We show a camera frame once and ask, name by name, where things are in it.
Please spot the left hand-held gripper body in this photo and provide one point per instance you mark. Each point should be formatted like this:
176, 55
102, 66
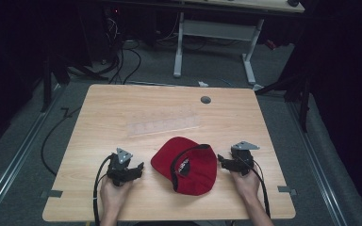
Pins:
119, 169

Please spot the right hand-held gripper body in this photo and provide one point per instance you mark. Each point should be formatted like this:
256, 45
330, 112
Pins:
242, 158

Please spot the red baseball cap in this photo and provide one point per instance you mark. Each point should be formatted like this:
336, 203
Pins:
188, 166

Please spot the person's left hand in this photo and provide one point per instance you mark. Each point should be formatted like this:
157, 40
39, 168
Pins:
114, 194

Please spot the person's right hand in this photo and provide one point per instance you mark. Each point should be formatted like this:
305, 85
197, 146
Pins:
246, 185

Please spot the clear plastic sheet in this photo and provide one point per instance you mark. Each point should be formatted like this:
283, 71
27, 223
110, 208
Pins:
163, 125

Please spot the grey tape piece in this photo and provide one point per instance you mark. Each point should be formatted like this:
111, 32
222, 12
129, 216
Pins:
286, 190
52, 194

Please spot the grey table grommet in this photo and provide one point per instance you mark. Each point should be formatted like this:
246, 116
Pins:
205, 100

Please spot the white paper scrap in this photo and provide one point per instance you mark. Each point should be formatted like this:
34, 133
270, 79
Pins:
203, 83

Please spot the black metal stand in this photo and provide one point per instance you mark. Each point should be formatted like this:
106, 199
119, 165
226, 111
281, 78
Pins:
298, 91
47, 84

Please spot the grey floor rail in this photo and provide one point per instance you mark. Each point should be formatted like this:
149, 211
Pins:
317, 163
15, 157

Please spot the white frame desk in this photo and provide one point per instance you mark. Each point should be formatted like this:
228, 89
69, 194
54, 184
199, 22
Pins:
220, 29

